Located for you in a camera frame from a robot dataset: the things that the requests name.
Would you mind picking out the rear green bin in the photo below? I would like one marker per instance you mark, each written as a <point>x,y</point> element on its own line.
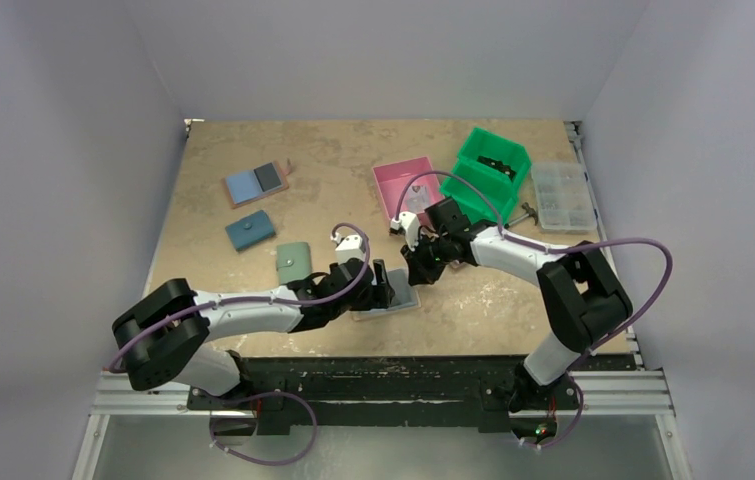
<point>481,142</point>

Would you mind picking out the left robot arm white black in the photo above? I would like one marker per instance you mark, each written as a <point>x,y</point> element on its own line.
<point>165,336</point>

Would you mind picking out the hammer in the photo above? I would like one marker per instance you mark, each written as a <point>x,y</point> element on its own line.
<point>528,213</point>

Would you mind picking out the green bin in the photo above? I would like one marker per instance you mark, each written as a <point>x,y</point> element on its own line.
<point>481,142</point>
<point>480,192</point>

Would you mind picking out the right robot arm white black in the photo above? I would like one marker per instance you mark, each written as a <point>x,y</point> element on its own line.
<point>583,298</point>

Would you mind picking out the pink box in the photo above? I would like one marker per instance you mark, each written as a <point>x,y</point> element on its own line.
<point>391,179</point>

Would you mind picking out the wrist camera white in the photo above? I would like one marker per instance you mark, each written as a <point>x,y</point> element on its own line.
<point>351,247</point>
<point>407,224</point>

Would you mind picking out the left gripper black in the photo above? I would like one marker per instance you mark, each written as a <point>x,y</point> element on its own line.
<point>376,296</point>

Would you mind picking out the black object in bin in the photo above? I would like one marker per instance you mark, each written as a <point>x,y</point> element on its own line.
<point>498,166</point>

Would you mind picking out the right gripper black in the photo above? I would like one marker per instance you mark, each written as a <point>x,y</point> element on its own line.
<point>421,255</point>

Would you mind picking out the clear screw organizer box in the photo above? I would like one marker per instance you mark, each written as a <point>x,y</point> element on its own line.
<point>563,199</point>

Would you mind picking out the beige card holder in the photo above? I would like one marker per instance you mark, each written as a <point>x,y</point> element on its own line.
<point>406,297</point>
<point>458,265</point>

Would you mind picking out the blue card holder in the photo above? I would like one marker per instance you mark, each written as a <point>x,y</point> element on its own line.
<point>250,230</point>

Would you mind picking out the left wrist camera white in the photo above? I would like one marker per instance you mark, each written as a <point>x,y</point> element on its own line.
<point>351,247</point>

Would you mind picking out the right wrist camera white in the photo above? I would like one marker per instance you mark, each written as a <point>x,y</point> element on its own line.
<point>407,224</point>

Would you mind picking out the cards in pink box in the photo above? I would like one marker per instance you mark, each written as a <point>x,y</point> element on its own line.
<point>418,198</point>

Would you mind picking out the open brown card holder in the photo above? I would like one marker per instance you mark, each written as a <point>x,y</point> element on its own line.
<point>250,185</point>

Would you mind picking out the green card holder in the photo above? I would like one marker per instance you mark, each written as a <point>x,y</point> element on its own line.
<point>293,262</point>

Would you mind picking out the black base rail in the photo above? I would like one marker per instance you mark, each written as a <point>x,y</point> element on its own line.
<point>429,391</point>

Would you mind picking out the front green bin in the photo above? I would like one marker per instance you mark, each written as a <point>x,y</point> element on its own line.
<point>480,192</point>

